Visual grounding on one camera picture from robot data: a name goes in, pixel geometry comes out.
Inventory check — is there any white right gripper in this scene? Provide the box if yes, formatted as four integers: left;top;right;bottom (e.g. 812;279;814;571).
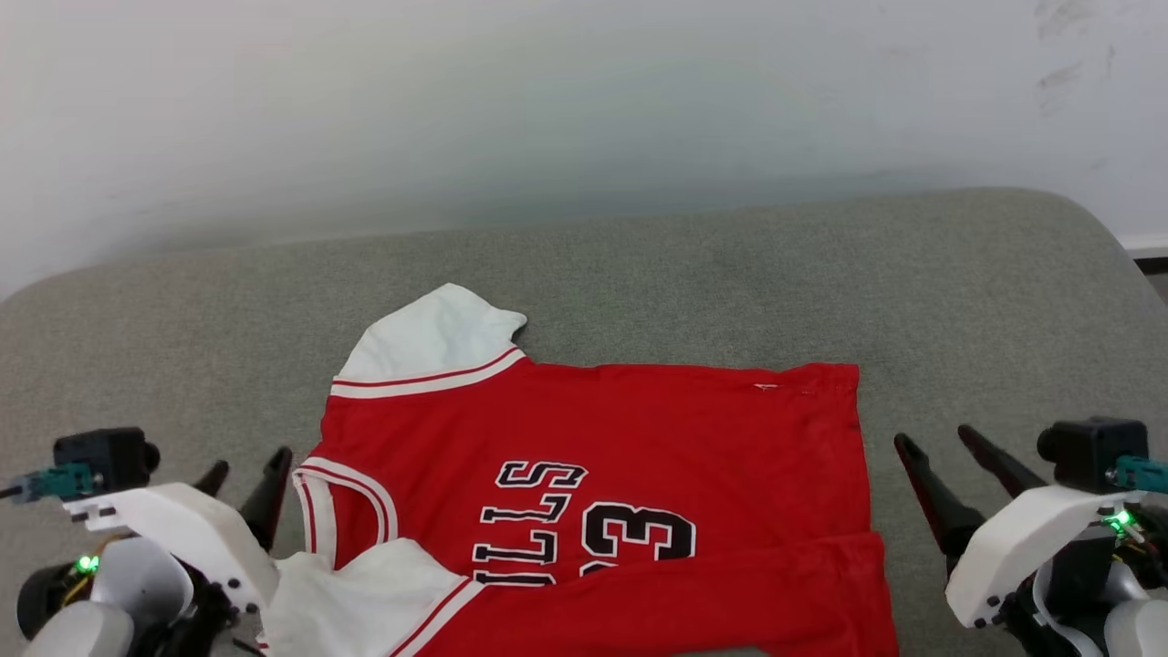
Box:
894;424;1143;631

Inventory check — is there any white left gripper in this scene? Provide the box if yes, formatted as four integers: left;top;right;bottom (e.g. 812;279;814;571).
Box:
64;446;294;615

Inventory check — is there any red and white basketball jersey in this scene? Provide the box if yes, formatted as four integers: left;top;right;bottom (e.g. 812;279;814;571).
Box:
257;283;900;657

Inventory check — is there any white skirting board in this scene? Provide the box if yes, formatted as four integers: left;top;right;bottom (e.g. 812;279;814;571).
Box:
1121;235;1168;275

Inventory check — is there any teal right camera connector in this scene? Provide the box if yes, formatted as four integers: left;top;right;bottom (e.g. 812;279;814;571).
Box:
1107;455;1168;495

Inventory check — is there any teal camera connector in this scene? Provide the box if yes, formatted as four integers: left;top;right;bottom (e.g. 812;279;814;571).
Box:
0;464;96;505
1107;455;1168;495

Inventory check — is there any teal left camera connector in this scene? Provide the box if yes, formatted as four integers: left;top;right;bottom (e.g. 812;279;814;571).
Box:
0;464;96;505

